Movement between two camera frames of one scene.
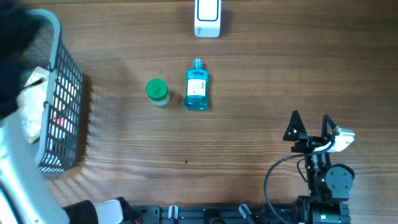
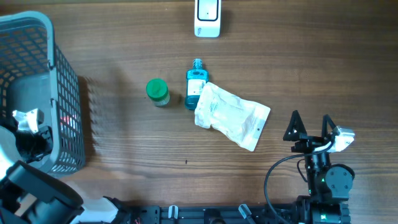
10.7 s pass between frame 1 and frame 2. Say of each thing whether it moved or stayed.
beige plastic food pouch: moved
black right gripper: stayed
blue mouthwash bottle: stayed
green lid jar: stayed
